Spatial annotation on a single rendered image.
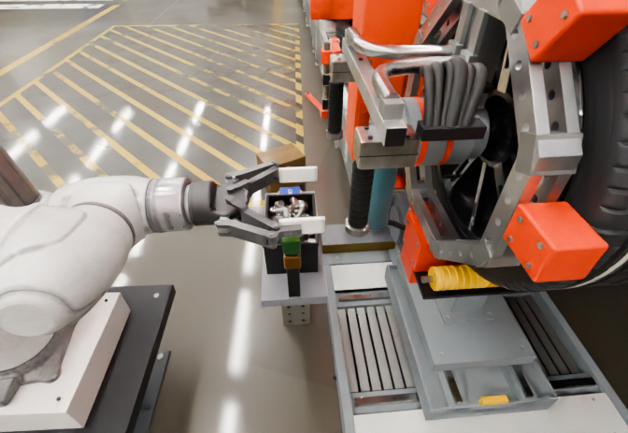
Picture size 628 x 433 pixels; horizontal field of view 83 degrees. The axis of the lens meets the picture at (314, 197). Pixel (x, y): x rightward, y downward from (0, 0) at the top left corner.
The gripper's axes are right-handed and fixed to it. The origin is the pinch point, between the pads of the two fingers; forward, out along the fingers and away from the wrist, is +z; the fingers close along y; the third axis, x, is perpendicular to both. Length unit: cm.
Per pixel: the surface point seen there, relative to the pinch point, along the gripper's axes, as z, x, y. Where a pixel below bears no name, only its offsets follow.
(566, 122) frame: 32.8, 16.1, 7.0
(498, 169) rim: 39.0, -3.8, -10.4
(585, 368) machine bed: 88, -77, 0
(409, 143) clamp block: 13.9, 11.3, 2.5
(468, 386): 44, -69, 6
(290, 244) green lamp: -4.7, -17.7, -6.0
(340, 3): 40, -18, -249
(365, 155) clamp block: 7.5, 9.6, 2.5
